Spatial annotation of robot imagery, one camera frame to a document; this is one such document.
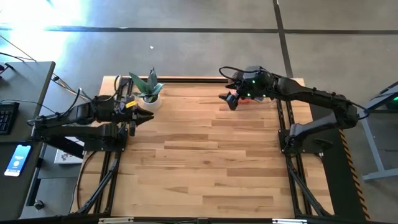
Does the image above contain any yellow floor cable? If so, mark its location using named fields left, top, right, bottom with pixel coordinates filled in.
left=51, top=73, right=83, bottom=96

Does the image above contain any black keyboard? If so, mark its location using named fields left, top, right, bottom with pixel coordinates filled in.
left=0, top=101, right=20, bottom=136

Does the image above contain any dark grey side table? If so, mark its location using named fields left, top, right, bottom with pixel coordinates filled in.
left=0, top=139, right=44, bottom=222

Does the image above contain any white printed booklet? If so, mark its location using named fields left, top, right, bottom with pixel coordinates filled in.
left=53, top=136, right=85, bottom=165

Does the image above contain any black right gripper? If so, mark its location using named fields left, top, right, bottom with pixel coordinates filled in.
left=218, top=65, right=277, bottom=111

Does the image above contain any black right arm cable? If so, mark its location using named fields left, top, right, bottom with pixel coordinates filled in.
left=218, top=65, right=249, bottom=82

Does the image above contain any grey desk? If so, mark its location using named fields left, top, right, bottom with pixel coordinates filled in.
left=0, top=61, right=56, bottom=144

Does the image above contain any white plant pot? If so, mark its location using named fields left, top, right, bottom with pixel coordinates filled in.
left=138, top=93, right=163, bottom=111

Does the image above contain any green snake plant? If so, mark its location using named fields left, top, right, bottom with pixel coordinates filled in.
left=129, top=67, right=165, bottom=103

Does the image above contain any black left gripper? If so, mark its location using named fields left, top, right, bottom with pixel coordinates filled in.
left=115, top=98, right=155, bottom=128

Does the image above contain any silver metal plate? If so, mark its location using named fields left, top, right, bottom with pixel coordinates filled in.
left=98, top=217, right=134, bottom=224
left=272, top=218, right=307, bottom=224

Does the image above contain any smartphone with blue screen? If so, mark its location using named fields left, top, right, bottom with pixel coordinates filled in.
left=4, top=144, right=32, bottom=177

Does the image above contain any grey metal stand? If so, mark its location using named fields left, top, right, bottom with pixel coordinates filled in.
left=342, top=81, right=398, bottom=182

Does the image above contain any black aluminium table frame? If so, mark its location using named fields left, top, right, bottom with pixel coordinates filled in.
left=76, top=76, right=333, bottom=218

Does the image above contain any black hazard-striped floor mat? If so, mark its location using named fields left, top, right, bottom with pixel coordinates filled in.
left=306, top=90, right=371, bottom=220

